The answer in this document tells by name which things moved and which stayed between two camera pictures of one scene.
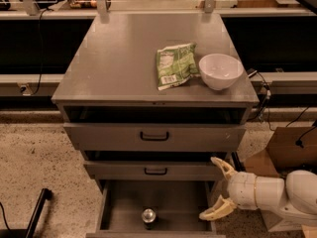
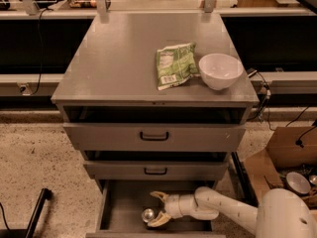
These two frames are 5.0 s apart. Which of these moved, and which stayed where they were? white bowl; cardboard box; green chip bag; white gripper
Moved: white gripper
Stayed: white bowl; green chip bag; cardboard box
